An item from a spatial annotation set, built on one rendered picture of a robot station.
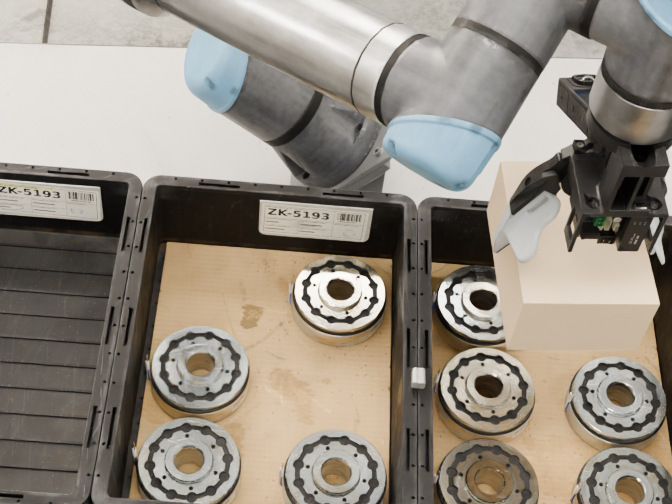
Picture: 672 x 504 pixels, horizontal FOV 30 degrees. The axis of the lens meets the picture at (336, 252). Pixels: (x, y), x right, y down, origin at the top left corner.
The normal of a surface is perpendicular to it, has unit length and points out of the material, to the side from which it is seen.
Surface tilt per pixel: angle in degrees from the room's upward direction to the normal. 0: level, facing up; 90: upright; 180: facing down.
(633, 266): 0
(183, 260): 0
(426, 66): 22
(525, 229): 58
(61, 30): 0
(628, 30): 79
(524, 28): 44
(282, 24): 49
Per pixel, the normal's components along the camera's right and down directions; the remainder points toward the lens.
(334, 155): 0.00, 0.46
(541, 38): 0.48, 0.29
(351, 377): 0.07, -0.60
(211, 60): -0.77, -0.32
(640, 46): -0.57, 0.64
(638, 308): 0.04, 0.80
